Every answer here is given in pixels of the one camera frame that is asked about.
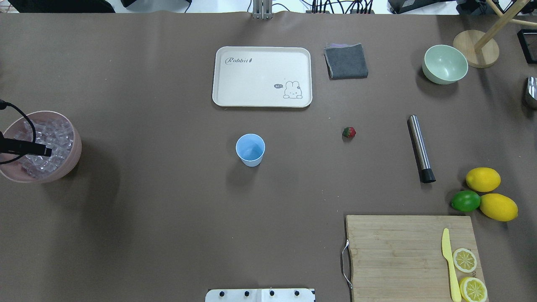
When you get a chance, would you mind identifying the red strawberry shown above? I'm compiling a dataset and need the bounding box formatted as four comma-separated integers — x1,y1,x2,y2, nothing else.
342,127,357,139

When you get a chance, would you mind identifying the steel muddler black tip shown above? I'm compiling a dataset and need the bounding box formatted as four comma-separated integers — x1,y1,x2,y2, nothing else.
408,115,436,184

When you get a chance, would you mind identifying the pile of ice cubes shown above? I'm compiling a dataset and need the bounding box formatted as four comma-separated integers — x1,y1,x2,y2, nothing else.
17,118,74,180

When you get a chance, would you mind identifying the light blue plastic cup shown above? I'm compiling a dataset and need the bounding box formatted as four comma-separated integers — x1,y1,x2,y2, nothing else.
235,133,266,167

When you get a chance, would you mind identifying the wooden cup stand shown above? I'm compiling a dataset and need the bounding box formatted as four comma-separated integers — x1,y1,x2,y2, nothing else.
453,0,537,68

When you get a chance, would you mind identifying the steel ice scoop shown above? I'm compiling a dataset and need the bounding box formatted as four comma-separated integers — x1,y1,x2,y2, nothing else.
525,76,537,110

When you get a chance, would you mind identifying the pink bowl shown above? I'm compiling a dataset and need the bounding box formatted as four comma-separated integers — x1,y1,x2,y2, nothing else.
1,111,82,183

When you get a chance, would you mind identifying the cream rabbit tray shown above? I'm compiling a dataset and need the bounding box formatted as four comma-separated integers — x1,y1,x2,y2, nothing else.
212,46,313,108

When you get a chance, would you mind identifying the grey folded cloth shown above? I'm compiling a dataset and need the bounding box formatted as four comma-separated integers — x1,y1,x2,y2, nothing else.
323,43,369,80

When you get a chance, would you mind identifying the bamboo cutting board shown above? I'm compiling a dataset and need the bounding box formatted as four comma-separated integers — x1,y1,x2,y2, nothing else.
345,215,485,302

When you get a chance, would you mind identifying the light green bowl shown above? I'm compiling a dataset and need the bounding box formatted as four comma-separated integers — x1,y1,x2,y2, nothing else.
422,44,469,85

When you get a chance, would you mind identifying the yellow plastic knife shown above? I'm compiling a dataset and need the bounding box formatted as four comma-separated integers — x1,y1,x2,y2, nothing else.
441,228,462,302

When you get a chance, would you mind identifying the green lime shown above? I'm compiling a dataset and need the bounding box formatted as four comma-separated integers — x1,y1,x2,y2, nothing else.
451,190,481,212

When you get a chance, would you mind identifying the lemon half lower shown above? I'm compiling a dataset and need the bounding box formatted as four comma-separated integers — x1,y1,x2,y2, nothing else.
453,248,478,273

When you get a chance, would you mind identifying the lemon half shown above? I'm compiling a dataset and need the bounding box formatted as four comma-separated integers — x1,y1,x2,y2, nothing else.
459,277,488,302
453,248,478,273

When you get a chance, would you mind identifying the yellow lemon lower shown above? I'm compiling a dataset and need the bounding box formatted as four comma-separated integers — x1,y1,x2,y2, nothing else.
465,167,502,192

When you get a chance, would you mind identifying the yellow lemon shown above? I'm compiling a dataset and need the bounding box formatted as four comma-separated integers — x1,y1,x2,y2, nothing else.
465,167,502,192
480,193,519,222

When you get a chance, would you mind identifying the lemon half upper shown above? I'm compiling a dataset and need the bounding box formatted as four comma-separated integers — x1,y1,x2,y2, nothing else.
459,277,488,302

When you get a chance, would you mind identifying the yellow lemon upper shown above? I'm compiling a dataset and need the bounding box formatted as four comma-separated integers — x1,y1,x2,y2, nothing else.
480,193,519,222

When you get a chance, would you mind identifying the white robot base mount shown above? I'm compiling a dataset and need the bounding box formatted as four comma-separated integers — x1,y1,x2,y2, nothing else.
205,288,316,302

